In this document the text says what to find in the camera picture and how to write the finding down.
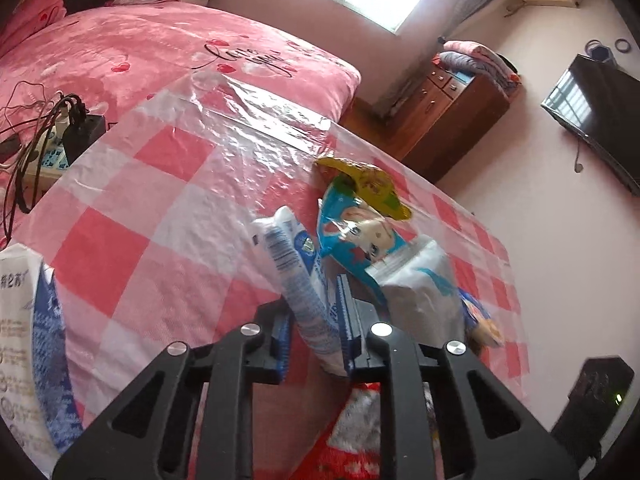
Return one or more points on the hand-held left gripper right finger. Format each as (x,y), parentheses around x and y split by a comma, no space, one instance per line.
(345,320)

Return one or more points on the yellow green snack wrapper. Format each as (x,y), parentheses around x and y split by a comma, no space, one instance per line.
(370,185)

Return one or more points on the black cloth item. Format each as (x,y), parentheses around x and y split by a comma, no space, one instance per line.
(90,0)

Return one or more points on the white power strip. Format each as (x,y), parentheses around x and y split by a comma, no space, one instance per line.
(47,160)

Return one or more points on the blue wall ornament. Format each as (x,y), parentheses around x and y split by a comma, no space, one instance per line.
(600,52)

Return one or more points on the pink bed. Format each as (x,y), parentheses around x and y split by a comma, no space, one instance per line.
(175,45)

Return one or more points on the folded pink blankets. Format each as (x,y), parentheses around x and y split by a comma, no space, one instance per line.
(45,5)

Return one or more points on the black wall television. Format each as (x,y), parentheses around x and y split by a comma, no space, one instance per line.
(595,105)

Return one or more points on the white blue plastic packet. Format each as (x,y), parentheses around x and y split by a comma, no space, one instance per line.
(305,300)

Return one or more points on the black power adapter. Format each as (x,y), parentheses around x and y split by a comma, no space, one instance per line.
(82,132)

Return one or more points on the blue cartoon snack bag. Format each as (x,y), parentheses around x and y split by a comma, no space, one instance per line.
(350,240)

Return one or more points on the small black device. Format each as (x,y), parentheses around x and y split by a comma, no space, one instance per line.
(9,147)

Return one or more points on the stack of folded quilts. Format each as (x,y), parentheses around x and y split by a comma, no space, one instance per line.
(475,62)

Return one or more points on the white feather print wipes pack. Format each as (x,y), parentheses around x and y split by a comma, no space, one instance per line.
(425,285)

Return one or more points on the large white blue printed bag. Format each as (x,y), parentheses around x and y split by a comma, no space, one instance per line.
(25,335)

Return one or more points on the brown wooden cabinet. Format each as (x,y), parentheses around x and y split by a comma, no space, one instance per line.
(450,125)

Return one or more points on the red white checkered plastic tablecloth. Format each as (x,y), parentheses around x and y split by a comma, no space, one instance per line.
(150,240)

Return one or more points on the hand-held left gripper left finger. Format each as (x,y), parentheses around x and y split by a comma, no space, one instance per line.
(284,340)

